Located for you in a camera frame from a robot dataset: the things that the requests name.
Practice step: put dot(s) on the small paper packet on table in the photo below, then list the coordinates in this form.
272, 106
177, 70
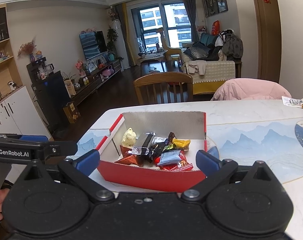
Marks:
292, 102

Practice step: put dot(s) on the flat screen television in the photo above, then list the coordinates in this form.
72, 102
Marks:
93, 43

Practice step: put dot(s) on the silver foil snack pack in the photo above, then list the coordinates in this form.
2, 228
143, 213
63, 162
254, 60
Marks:
143, 144

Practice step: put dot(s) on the brown gift bag on floor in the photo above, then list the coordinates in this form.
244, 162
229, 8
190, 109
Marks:
71, 112

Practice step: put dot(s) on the copper brown snack bag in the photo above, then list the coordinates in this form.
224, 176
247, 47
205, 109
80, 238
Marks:
128, 158

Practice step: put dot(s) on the white cabinet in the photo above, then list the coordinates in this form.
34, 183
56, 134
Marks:
18, 115

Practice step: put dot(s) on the blue mountain table mat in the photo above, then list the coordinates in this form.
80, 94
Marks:
278, 143

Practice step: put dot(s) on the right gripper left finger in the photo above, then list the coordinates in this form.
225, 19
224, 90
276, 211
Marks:
88, 162

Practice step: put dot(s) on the dark triangular chocolate packet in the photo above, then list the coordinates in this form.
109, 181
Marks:
171, 137

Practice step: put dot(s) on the dark tv console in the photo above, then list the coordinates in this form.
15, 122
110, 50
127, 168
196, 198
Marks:
97, 78

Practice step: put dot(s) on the cream yellow snack bag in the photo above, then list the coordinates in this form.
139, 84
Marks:
129, 138

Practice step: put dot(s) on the yellow snack packet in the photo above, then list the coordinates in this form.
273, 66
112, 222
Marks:
181, 144

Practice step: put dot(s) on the green white small candy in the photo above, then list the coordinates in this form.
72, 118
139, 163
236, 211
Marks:
169, 147

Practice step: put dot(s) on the light blue snack packet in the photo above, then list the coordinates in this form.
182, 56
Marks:
170, 158

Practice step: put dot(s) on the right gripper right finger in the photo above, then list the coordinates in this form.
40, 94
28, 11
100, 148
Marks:
208, 162

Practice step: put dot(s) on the wooden dining chair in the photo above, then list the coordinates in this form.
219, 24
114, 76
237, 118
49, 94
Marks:
168, 87

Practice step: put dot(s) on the red cardboard box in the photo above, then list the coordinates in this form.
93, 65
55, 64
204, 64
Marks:
185, 125

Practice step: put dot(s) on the sofa with clothes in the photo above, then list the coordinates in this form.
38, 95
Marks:
213, 60

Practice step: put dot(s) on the red snack bag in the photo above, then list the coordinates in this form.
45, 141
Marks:
183, 165

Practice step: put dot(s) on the black snack packet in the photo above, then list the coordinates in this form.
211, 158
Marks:
155, 151

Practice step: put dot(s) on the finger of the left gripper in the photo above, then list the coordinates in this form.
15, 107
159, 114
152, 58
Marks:
35, 138

